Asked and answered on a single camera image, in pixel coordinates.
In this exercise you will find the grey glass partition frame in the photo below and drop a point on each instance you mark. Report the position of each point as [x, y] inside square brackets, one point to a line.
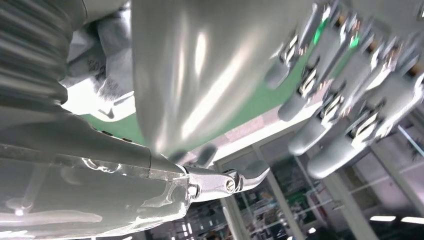
[280, 198]

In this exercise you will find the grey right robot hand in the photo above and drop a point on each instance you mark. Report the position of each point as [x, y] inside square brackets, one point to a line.
[82, 179]

